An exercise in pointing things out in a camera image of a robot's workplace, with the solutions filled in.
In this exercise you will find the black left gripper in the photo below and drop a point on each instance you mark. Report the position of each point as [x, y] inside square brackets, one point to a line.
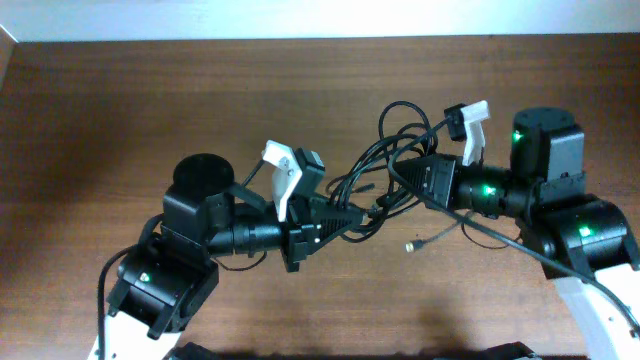
[303, 224]

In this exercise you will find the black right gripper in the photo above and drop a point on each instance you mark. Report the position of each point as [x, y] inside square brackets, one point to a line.
[441, 170]

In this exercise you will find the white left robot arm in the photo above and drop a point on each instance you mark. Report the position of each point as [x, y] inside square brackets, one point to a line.
[148, 293]

